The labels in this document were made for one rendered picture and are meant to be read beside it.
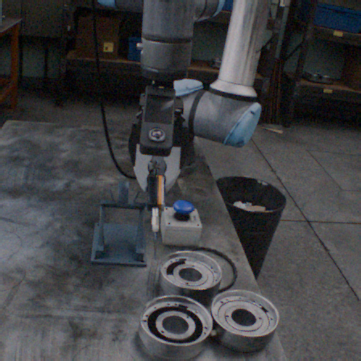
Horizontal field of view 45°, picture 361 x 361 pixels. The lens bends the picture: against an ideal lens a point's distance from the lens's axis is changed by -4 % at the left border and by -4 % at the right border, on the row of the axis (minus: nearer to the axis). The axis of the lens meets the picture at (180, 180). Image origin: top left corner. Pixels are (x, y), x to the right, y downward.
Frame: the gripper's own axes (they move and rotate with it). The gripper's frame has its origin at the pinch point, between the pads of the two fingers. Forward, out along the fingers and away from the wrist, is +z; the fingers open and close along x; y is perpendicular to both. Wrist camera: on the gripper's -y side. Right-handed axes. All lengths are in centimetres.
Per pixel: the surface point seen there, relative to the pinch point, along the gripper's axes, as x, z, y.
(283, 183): -93, 109, 208
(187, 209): -6.4, 8.5, 7.0
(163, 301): -2.0, 11.3, -15.2
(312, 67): -164, 68, 400
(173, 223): -4.0, 11.0, 5.8
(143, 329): 0.8, 10.1, -22.2
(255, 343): -15.4, 12.3, -22.4
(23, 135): 38, 15, 52
